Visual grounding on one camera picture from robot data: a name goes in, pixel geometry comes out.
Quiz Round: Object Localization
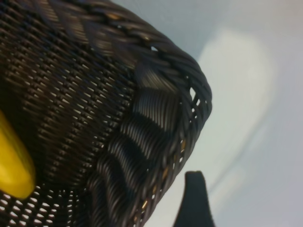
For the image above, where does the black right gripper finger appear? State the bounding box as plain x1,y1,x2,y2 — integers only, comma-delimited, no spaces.
172,170,215,227

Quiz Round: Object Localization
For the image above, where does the dark brown woven wicker basket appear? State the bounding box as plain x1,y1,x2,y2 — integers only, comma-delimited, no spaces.
0,0,213,227

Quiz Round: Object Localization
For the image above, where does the yellow banana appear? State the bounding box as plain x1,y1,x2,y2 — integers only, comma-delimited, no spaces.
0,109,36,199

